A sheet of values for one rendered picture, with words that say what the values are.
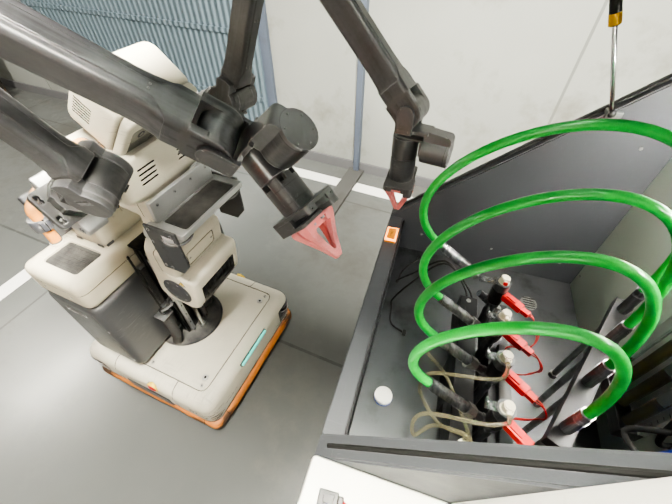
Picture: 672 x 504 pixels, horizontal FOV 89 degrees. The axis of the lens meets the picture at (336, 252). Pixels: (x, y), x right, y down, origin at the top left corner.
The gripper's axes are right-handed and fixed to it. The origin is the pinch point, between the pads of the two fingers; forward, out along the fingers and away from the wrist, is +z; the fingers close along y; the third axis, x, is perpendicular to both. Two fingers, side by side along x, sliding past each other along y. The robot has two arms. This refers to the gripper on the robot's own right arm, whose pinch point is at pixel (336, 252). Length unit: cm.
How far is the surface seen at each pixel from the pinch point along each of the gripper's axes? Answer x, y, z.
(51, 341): -37, -193, -25
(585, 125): 18.6, 31.0, 3.7
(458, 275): 0.5, 16.8, 9.2
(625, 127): 19.6, 34.0, 6.3
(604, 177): 54, 21, 28
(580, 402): 3.3, 19.4, 37.2
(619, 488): -14.0, 29.6, 23.4
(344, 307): 63, -112, 59
